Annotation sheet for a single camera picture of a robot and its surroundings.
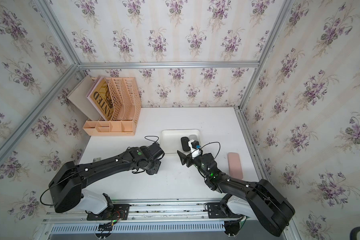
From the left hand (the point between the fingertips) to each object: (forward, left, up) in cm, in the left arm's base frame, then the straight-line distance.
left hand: (156, 168), depth 83 cm
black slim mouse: (+20, -16, -3) cm, 26 cm away
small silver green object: (+7, +38, -3) cm, 38 cm away
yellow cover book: (+40, +38, +18) cm, 58 cm away
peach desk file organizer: (+54, +31, -4) cm, 62 cm away
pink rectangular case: (0, -46, -3) cm, 46 cm away
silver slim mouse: (+24, -23, -5) cm, 34 cm away
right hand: (+7, -16, +9) cm, 20 cm away
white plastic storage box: (+21, -7, -3) cm, 22 cm away
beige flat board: (+35, +47, +22) cm, 63 cm away
